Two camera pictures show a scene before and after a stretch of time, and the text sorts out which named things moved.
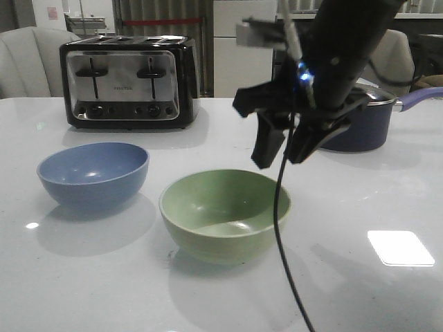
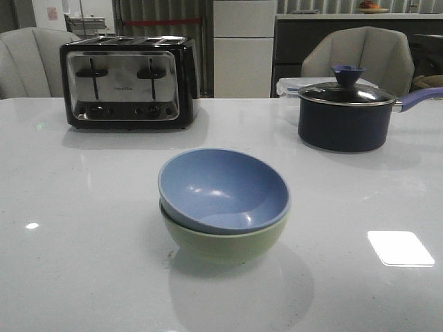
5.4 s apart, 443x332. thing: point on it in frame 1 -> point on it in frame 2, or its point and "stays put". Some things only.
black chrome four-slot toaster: (131, 81) stays put
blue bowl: (93, 174) -> (221, 191)
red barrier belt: (161, 21) stays put
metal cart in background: (88, 25) stays put
